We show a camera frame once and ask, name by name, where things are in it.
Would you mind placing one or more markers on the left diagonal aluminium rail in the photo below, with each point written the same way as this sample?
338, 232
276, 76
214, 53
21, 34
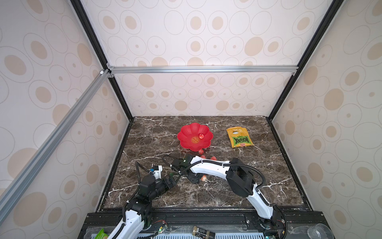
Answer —
18, 187

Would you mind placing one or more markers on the red flower-shaped fruit bowl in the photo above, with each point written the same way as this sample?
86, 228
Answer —
189, 136

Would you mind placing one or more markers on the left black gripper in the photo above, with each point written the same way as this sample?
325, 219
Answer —
172, 182

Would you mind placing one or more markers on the horizontal aluminium rail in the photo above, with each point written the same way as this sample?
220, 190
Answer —
203, 69

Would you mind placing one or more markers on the clear plastic cup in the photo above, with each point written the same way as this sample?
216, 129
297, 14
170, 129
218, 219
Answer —
320, 231

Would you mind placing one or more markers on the black battery with gold label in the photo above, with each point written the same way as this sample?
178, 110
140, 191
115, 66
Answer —
202, 233

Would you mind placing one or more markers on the yellow green snack bag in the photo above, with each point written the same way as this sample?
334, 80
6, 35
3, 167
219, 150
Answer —
239, 137

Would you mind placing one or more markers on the right black corner post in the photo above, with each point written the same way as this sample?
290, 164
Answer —
311, 47

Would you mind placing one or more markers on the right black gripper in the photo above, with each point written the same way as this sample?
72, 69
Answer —
192, 175

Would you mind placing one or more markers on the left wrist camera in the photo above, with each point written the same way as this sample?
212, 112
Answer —
156, 171

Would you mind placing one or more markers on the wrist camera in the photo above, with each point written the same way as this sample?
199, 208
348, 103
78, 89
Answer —
181, 164
156, 171

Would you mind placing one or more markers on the black corner post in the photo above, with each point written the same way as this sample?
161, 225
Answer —
88, 29
311, 47

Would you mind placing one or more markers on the green packet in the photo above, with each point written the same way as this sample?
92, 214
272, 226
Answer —
101, 235

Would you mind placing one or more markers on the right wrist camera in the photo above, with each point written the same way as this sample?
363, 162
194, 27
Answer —
181, 164

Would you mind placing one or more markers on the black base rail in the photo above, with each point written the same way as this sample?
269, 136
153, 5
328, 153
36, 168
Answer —
231, 224

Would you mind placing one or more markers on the left black corner post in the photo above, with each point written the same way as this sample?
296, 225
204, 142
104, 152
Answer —
88, 29

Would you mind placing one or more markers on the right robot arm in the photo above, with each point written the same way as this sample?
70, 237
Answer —
244, 180

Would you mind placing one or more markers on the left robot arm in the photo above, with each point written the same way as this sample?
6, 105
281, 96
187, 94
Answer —
136, 214

